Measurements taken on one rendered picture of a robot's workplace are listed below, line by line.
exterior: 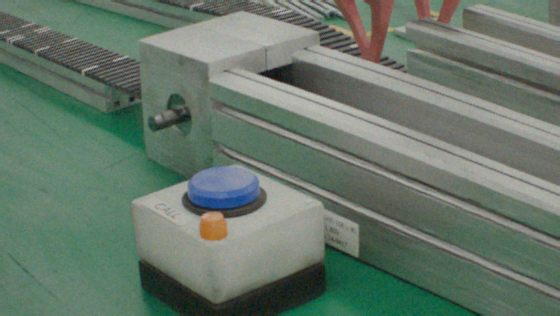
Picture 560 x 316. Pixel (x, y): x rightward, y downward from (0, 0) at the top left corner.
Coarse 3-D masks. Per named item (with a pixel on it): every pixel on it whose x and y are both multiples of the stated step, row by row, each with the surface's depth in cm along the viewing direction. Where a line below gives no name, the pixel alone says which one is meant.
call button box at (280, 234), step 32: (160, 192) 65; (288, 192) 64; (160, 224) 62; (192, 224) 61; (256, 224) 61; (288, 224) 62; (320, 224) 63; (160, 256) 63; (192, 256) 60; (224, 256) 59; (256, 256) 61; (288, 256) 62; (320, 256) 64; (160, 288) 64; (192, 288) 61; (224, 288) 60; (256, 288) 62; (288, 288) 63; (320, 288) 65
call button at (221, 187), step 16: (208, 176) 63; (224, 176) 63; (240, 176) 63; (256, 176) 64; (192, 192) 62; (208, 192) 62; (224, 192) 62; (240, 192) 62; (256, 192) 63; (224, 208) 62
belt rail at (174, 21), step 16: (80, 0) 134; (96, 0) 130; (112, 0) 129; (128, 0) 124; (144, 0) 122; (128, 16) 125; (144, 16) 123; (160, 16) 120; (176, 16) 119; (192, 16) 115; (208, 16) 113
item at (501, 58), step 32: (416, 32) 86; (448, 32) 85; (480, 32) 91; (512, 32) 88; (544, 32) 85; (416, 64) 88; (448, 64) 85; (480, 64) 83; (512, 64) 79; (544, 64) 77; (480, 96) 83; (512, 96) 80; (544, 96) 78
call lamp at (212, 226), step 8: (208, 216) 59; (216, 216) 59; (200, 224) 59; (208, 224) 59; (216, 224) 59; (224, 224) 59; (200, 232) 59; (208, 232) 59; (216, 232) 59; (224, 232) 59; (208, 240) 59
